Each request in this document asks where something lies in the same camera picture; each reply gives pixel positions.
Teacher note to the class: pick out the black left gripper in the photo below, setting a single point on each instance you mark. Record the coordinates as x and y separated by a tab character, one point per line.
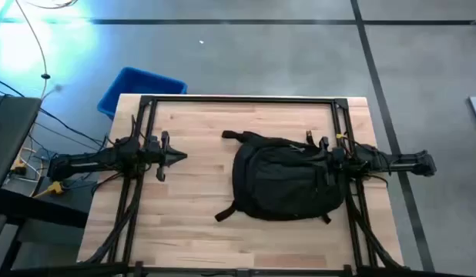
161	155

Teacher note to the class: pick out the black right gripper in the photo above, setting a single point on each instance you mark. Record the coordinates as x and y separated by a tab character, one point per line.
336	157

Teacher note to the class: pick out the black backpack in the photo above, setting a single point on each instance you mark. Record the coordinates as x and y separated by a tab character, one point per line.
276	181

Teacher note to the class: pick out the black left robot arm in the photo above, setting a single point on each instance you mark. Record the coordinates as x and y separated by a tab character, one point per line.
88	159

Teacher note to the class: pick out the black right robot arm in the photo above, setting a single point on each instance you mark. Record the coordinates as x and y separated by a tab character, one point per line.
399	161

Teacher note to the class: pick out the blue plastic bin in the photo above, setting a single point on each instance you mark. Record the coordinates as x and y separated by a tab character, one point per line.
138	84

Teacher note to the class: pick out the black side shelf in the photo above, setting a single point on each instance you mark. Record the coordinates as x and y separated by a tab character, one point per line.
49	209

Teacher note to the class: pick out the grey desk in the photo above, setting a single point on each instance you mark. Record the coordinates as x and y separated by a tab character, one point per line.
11	131

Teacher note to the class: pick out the black aluminium table frame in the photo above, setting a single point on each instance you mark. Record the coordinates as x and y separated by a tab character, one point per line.
242	99

